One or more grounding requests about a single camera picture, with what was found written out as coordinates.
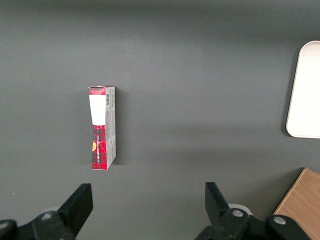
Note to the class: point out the red plaid cardboard box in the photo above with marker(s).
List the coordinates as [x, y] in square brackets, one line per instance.
[100, 150]

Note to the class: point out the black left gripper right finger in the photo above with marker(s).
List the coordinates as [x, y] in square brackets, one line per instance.
[217, 207]

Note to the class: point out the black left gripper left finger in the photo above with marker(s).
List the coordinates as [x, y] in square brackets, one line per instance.
[75, 210]

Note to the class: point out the wooden drawer cabinet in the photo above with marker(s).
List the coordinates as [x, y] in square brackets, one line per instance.
[303, 200]

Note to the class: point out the white rectangular tray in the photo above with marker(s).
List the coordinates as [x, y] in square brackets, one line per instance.
[306, 95]

